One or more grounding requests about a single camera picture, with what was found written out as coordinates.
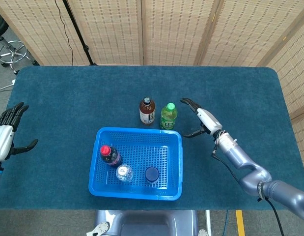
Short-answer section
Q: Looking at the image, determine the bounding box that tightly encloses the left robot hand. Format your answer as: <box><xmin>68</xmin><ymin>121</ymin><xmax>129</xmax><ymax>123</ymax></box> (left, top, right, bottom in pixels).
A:
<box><xmin>0</xmin><ymin>102</ymin><xmax>39</xmax><ymax>162</ymax></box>

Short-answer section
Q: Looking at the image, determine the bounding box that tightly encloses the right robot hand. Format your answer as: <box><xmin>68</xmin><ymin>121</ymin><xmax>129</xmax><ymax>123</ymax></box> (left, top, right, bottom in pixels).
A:
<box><xmin>180</xmin><ymin>97</ymin><xmax>223</xmax><ymax>138</ymax></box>

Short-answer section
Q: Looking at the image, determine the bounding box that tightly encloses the green cap drink bottle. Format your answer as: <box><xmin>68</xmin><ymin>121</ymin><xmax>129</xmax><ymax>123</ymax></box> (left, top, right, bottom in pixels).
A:
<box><xmin>159</xmin><ymin>102</ymin><xmax>178</xmax><ymax>130</ymax></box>

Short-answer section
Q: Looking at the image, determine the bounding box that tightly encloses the black cap tea bottle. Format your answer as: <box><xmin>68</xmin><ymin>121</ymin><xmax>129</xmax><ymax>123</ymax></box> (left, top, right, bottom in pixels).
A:
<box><xmin>139</xmin><ymin>96</ymin><xmax>156</xmax><ymax>125</ymax></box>

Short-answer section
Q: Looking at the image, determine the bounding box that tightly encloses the white bottle blue cap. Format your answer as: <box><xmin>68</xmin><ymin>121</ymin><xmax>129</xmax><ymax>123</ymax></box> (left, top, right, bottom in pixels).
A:
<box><xmin>144</xmin><ymin>166</ymin><xmax>160</xmax><ymax>184</ymax></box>

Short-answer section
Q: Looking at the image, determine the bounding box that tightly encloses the clear water bottle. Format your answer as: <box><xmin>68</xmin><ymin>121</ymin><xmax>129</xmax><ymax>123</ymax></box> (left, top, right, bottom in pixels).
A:
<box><xmin>115</xmin><ymin>164</ymin><xmax>134</xmax><ymax>183</ymax></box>

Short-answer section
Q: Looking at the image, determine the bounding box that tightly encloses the red cap cola bottle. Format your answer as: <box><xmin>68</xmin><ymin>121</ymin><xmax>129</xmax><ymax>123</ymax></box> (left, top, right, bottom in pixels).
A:
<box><xmin>100</xmin><ymin>145</ymin><xmax>123</xmax><ymax>168</ymax></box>

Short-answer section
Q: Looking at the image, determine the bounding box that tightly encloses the blue plastic basket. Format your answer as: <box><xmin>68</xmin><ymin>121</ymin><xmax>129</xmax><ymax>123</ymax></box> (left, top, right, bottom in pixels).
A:
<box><xmin>88</xmin><ymin>126</ymin><xmax>184</xmax><ymax>201</ymax></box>

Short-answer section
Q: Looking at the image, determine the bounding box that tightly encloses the teal table mat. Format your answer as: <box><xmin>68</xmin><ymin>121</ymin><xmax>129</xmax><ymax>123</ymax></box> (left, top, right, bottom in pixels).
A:
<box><xmin>0</xmin><ymin>65</ymin><xmax>304</xmax><ymax>211</ymax></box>

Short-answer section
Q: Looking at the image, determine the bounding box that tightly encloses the black stool chrome base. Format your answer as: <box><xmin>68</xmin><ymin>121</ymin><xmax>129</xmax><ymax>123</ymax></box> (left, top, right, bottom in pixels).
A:
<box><xmin>0</xmin><ymin>8</ymin><xmax>40</xmax><ymax>75</ymax></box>

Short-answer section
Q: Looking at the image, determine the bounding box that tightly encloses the bamboo folding screen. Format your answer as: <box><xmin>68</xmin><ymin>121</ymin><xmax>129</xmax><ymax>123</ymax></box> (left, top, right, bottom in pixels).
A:
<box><xmin>0</xmin><ymin>0</ymin><xmax>304</xmax><ymax>173</ymax></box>

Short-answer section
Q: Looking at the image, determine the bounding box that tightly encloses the white table leg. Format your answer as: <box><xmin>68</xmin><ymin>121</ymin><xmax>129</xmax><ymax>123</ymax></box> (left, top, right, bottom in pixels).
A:
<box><xmin>205</xmin><ymin>210</ymin><xmax>212</xmax><ymax>236</ymax></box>

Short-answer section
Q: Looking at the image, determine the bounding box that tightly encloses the yellow floor tape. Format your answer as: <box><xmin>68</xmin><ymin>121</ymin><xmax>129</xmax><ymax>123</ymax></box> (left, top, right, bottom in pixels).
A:
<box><xmin>235</xmin><ymin>210</ymin><xmax>246</xmax><ymax>236</ymax></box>

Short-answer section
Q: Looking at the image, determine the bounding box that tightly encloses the grey robot torso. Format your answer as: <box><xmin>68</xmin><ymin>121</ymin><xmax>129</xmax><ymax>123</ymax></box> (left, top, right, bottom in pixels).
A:
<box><xmin>86</xmin><ymin>210</ymin><xmax>209</xmax><ymax>236</ymax></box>

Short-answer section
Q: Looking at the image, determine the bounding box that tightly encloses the black tripod stand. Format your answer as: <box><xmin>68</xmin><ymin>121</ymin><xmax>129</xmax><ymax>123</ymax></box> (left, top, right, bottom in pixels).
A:
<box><xmin>62</xmin><ymin>0</ymin><xmax>98</xmax><ymax>66</ymax></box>

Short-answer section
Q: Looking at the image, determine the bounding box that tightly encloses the blue floor cable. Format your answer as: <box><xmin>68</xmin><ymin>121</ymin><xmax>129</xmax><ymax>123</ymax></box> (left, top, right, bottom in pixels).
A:
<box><xmin>222</xmin><ymin>210</ymin><xmax>230</xmax><ymax>236</ymax></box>

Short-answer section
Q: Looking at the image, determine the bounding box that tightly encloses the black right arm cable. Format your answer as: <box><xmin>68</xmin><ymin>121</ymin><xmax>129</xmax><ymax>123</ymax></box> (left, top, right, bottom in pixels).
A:
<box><xmin>210</xmin><ymin>147</ymin><xmax>285</xmax><ymax>236</ymax></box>

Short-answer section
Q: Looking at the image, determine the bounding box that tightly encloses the thin black hanging cable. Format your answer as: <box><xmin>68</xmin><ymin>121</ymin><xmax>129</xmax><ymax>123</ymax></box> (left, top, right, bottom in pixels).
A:
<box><xmin>54</xmin><ymin>0</ymin><xmax>74</xmax><ymax>66</ymax></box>

